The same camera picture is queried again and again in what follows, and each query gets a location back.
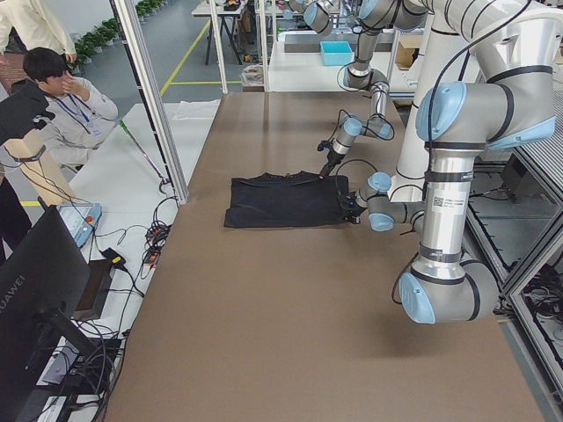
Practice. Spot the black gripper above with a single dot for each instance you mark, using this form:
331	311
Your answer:
332	160
351	210

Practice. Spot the black printed t-shirt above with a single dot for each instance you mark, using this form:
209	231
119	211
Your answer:
292	201

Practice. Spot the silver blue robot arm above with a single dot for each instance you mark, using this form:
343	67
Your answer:
514	43
374	16

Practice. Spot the blue plastic bin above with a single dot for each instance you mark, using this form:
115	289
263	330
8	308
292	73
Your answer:
336	53

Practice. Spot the metal reacher grabber tool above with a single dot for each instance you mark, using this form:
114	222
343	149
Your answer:
163	181

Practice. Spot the white central mounting column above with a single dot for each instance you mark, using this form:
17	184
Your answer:
435	163

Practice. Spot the red black power strip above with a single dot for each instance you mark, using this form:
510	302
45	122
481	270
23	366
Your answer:
155	239

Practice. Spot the blue teach pendant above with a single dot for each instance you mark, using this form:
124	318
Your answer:
80	220

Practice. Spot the seated person in background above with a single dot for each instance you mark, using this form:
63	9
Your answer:
83	116

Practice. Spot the potted green plants row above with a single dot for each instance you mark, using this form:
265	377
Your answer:
106	34

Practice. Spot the black computer monitor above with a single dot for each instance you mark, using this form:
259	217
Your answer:
42	283

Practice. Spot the standing person in cream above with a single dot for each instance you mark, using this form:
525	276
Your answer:
37	26

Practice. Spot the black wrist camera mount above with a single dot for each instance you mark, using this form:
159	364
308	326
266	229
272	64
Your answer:
325	145

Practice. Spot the aluminium frame post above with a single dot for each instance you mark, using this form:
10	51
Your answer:
137	52

